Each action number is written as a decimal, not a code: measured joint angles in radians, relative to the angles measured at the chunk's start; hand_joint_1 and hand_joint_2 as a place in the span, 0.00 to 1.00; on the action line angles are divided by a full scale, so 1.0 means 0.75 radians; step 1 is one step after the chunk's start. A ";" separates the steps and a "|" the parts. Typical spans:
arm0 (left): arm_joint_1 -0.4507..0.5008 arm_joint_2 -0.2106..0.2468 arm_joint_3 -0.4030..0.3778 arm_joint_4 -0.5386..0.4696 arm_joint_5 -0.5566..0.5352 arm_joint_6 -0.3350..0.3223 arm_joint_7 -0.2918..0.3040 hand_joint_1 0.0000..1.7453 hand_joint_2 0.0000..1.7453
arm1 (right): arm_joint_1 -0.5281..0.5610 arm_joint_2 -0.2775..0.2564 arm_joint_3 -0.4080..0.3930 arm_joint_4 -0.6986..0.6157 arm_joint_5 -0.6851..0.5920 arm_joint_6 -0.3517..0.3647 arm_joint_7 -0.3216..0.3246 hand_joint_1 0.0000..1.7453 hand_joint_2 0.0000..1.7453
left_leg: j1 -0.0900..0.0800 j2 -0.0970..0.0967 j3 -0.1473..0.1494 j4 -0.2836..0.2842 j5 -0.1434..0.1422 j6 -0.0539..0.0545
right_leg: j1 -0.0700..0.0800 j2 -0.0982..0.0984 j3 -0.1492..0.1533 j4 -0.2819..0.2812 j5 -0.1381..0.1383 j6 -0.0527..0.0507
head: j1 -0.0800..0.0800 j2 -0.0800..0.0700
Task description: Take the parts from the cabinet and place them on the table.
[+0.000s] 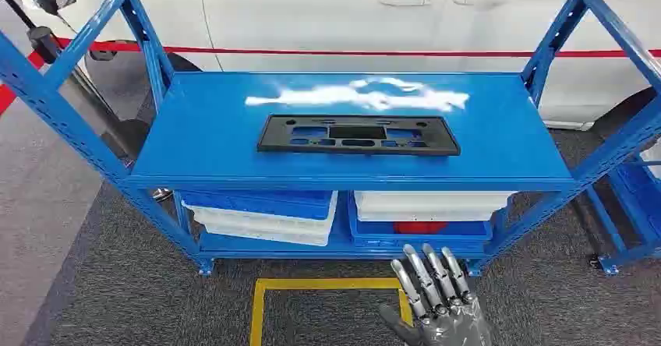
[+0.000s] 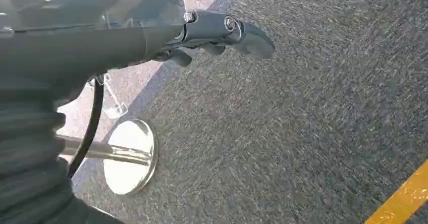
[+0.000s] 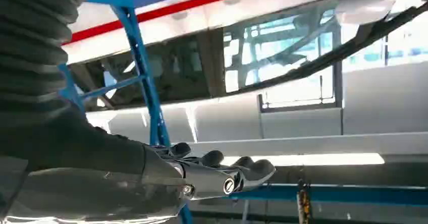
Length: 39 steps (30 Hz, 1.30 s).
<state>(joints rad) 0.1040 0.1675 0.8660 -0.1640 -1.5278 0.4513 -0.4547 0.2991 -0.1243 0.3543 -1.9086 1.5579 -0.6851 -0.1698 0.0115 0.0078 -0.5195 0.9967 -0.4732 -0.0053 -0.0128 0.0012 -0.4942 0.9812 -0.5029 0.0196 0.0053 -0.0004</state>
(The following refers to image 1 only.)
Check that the blue wheeled shelf rack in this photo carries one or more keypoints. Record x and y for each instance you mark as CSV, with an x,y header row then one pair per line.
x,y
627,256

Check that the yellow floor tape square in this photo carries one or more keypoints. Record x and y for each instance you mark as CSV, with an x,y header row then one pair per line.
x,y
310,284

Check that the blue metal shelf rack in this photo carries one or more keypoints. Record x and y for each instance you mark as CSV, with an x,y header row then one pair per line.
x,y
206,142

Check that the black stanchion post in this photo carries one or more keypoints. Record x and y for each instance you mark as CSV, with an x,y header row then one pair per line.
x,y
44,41

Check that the red part in crate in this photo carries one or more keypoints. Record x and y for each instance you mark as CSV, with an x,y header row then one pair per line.
x,y
421,227

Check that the black plastic plate frame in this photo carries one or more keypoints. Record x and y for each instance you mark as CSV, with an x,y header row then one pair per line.
x,y
439,145

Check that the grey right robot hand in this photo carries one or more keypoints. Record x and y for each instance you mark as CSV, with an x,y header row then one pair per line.
x,y
454,323

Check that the white car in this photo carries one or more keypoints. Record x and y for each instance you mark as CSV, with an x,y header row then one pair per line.
x,y
310,13

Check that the red barrier belt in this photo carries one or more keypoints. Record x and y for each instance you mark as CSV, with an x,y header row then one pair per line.
x,y
361,53
6,96

